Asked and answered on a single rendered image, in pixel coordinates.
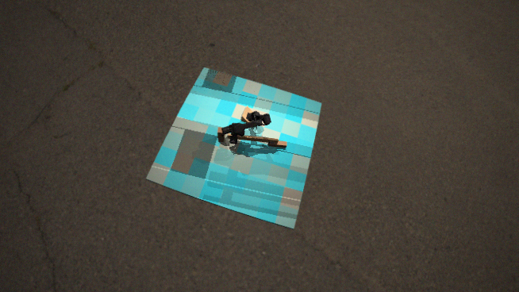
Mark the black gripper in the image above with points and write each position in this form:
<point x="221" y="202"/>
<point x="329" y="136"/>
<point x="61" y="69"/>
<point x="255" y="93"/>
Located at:
<point x="233" y="139"/>

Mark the long brown wooden rail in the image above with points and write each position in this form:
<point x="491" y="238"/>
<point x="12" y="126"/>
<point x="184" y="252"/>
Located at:
<point x="256" y="138"/>

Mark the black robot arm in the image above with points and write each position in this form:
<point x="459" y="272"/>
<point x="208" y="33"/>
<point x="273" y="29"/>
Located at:
<point x="238" y="128"/>

